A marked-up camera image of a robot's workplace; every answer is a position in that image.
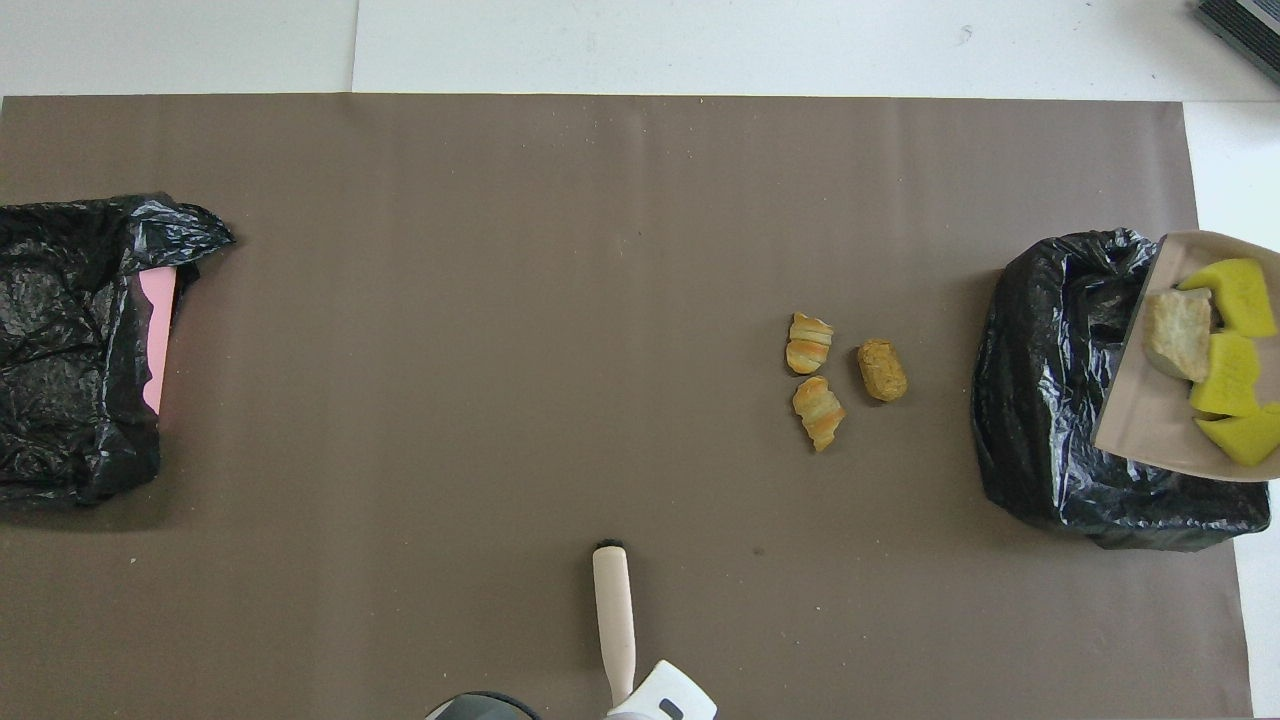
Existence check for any brown paper table mat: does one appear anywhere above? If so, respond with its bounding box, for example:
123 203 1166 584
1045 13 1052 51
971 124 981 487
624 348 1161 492
0 94 1256 720

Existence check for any dark ribbed device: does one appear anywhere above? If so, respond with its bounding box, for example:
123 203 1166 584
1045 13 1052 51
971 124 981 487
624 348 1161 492
1193 0 1280 86

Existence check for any pale pink plastic dustpan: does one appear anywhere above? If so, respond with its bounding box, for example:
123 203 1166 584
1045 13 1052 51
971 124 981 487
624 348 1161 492
1093 230 1280 483

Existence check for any brown breaded nugget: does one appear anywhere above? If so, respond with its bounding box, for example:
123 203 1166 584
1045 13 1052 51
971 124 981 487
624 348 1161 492
857 339 909 403

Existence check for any yellow sponge piece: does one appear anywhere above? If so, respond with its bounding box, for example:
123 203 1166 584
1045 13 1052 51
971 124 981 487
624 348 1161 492
1195 402 1280 468
1188 332 1266 419
1178 258 1279 339

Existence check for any orange striped croissant piece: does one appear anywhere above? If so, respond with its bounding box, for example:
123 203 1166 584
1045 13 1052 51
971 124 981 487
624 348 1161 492
786 312 835 377
792 375 848 454

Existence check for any beige crusty bread chunk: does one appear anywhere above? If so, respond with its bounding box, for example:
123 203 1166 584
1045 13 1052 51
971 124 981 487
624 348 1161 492
1143 288 1216 383

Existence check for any black plastic trash bag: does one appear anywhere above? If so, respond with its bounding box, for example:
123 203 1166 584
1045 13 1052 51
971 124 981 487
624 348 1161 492
0 192 236 508
972 228 1273 553

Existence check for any beige handled hand brush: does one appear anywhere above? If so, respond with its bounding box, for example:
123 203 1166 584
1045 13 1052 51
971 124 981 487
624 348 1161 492
591 540 638 709

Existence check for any pink plastic bin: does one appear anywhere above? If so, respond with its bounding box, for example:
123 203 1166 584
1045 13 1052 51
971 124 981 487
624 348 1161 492
138 268 179 416

